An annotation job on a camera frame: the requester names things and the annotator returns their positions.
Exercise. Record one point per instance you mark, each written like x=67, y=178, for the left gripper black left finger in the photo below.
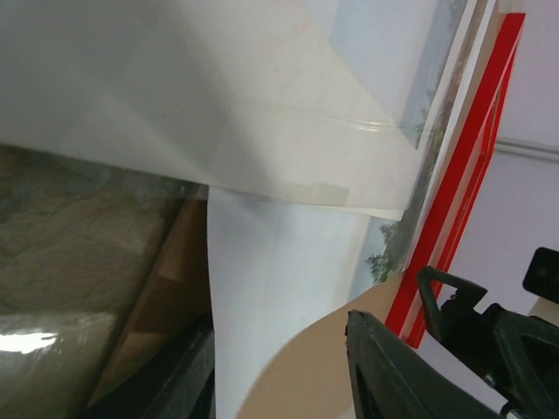
x=178, y=382

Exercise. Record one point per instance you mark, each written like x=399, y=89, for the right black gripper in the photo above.
x=515, y=340

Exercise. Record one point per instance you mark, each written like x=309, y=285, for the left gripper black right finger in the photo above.
x=389, y=380

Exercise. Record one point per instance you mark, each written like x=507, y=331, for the red wooden picture frame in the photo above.
x=462, y=176

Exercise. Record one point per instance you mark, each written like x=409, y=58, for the landscape photo with white mat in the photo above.
x=338, y=112

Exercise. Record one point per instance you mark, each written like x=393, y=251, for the white passe-partout mat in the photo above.
x=134, y=84

